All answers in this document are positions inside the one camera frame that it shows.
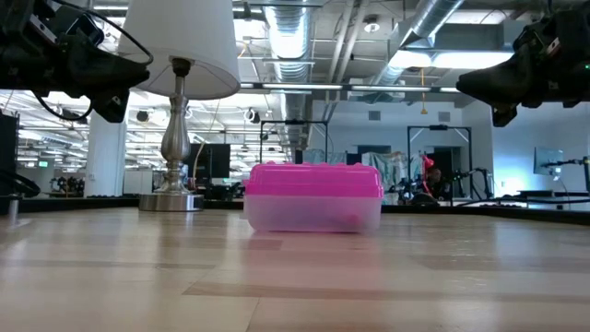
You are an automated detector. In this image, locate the person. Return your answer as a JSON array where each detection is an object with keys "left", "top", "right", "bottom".
[{"left": 424, "top": 166, "right": 447, "bottom": 200}]

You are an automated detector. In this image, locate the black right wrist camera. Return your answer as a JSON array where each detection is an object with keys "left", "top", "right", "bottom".
[{"left": 490, "top": 103, "right": 519, "bottom": 128}]

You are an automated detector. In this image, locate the thick black cable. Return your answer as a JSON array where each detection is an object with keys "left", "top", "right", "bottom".
[{"left": 0, "top": 168, "right": 42, "bottom": 198}]

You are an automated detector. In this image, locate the white shade silver table lamp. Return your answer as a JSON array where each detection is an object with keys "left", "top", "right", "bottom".
[{"left": 117, "top": 0, "right": 242, "bottom": 212}]

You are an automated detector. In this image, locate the smooth silver ventilation duct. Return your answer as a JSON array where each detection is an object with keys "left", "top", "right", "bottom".
[{"left": 368, "top": 0, "right": 466, "bottom": 87}]

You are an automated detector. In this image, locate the linear ceiling light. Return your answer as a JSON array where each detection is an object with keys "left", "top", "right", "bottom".
[{"left": 0, "top": 78, "right": 462, "bottom": 97}]

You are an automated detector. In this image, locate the pink lidded clear supply box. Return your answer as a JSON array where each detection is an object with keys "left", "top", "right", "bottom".
[{"left": 242, "top": 160, "right": 385, "bottom": 235}]

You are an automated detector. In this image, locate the clear plastic covered equipment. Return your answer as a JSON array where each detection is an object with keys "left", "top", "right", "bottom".
[
  {"left": 361, "top": 150, "right": 421, "bottom": 195},
  {"left": 301, "top": 148, "right": 348, "bottom": 165}
]

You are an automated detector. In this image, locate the dark background table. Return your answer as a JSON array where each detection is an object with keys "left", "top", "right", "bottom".
[{"left": 495, "top": 188, "right": 590, "bottom": 212}]

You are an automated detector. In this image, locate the black cabinet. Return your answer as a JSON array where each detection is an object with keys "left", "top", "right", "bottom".
[{"left": 0, "top": 113, "right": 20, "bottom": 198}]

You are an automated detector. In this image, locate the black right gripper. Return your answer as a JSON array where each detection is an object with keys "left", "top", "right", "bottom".
[{"left": 455, "top": 8, "right": 583, "bottom": 111}]

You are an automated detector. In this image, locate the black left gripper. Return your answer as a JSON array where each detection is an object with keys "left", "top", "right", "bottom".
[{"left": 25, "top": 0, "right": 151, "bottom": 99}]

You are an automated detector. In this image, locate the corrugated silver ventilation duct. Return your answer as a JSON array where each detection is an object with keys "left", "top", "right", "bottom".
[{"left": 262, "top": 0, "right": 317, "bottom": 151}]

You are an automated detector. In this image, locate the black monitor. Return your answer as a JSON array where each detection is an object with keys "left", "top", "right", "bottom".
[{"left": 186, "top": 143, "right": 231, "bottom": 186}]

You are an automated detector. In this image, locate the white cabinet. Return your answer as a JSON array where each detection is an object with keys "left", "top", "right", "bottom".
[{"left": 123, "top": 168, "right": 154, "bottom": 196}]

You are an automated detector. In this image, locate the grey wall monitor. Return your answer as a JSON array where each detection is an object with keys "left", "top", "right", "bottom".
[{"left": 533, "top": 147, "right": 565, "bottom": 177}]

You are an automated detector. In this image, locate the clear plastic storage box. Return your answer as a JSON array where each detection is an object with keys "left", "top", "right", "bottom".
[{"left": 0, "top": 196, "right": 590, "bottom": 227}]

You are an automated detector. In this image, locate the yellow hanging cord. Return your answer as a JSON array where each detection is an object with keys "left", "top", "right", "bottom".
[{"left": 418, "top": 67, "right": 429, "bottom": 116}]

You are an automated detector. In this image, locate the white building column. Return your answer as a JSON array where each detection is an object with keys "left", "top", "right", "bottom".
[{"left": 84, "top": 110, "right": 128, "bottom": 198}]

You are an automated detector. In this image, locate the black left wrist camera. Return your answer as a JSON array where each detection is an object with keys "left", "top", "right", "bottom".
[{"left": 90, "top": 89, "right": 131, "bottom": 125}]

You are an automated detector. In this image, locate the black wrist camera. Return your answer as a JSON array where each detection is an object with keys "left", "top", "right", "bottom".
[
  {"left": 490, "top": 103, "right": 519, "bottom": 128},
  {"left": 90, "top": 89, "right": 131, "bottom": 125}
]

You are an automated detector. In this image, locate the black metal frame stand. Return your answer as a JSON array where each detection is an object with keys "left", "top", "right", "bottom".
[{"left": 407, "top": 124, "right": 473, "bottom": 204}]

